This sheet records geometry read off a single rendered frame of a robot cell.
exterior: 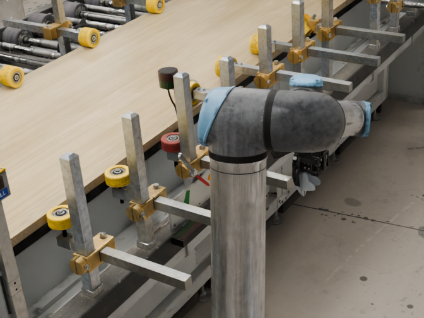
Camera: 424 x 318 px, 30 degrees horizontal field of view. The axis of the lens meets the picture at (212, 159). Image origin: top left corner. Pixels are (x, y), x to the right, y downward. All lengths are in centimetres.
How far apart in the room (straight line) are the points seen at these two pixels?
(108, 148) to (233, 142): 108
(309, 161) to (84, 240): 66
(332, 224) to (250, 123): 226
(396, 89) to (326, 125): 336
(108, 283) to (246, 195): 83
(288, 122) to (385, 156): 282
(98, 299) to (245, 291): 70
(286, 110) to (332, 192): 249
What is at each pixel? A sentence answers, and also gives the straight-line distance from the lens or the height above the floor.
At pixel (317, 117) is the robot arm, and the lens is 144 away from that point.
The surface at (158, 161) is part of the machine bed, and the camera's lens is 266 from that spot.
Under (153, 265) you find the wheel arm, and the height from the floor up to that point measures 83.
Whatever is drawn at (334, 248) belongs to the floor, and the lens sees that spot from 350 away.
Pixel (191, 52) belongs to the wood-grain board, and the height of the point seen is 90.
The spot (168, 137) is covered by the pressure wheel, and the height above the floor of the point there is 91.
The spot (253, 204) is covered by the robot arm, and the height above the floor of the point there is 123.
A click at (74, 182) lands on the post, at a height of 107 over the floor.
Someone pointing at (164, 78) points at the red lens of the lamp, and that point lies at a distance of 232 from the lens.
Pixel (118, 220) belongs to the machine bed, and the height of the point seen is 67.
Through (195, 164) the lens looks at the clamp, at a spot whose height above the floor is 86.
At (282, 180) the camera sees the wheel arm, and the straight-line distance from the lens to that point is 231.
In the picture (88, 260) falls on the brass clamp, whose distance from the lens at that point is 211.
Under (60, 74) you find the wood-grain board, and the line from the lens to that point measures 312.
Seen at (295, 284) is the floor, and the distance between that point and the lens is 330.
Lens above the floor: 204
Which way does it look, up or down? 29 degrees down
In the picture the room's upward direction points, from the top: 5 degrees counter-clockwise
